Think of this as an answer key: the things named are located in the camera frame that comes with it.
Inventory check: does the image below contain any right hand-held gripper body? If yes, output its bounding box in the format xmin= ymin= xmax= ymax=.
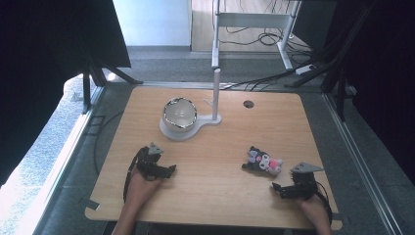
xmin=289 ymin=162 xmax=325 ymax=201

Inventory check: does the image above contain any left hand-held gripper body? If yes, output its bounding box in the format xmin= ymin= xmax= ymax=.
xmin=135 ymin=142 xmax=164 ymax=182

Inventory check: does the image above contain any black pink plush toy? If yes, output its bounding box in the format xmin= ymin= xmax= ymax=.
xmin=241 ymin=145 xmax=284 ymax=177

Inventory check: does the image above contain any metal bowl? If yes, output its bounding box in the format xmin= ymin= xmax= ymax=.
xmin=162 ymin=96 xmax=199 ymax=133

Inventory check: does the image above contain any person's left hand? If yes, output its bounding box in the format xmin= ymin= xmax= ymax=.
xmin=124 ymin=168 xmax=163 ymax=206

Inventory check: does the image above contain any person's right hand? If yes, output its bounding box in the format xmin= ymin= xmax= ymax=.
xmin=294 ymin=194 xmax=328 ymax=226

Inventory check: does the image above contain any white stand with pole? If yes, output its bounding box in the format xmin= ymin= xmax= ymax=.
xmin=159 ymin=67 xmax=223 ymax=142

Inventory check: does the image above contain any black tripod stand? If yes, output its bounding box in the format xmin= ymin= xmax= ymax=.
xmin=80 ymin=53 xmax=145 ymax=116
xmin=284 ymin=3 xmax=376 ymax=122

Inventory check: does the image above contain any white power strip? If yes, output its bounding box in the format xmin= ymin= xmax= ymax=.
xmin=295 ymin=64 xmax=316 ymax=75

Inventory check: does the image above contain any black curtain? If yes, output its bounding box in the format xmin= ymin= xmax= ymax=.
xmin=0 ymin=0 xmax=132 ymax=187
xmin=292 ymin=0 xmax=415 ymax=186

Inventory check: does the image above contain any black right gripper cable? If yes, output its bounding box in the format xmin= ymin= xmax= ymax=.
xmin=312 ymin=180 xmax=334 ymax=227

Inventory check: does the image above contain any thin black floor cable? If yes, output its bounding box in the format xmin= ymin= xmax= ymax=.
xmin=93 ymin=110 xmax=125 ymax=178

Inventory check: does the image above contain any aluminium floor rail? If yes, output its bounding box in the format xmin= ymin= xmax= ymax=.
xmin=321 ymin=92 xmax=400 ymax=235
xmin=30 ymin=85 xmax=106 ymax=235

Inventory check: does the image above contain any white metal desk frame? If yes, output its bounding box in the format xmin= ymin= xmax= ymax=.
xmin=210 ymin=0 xmax=303 ymax=71

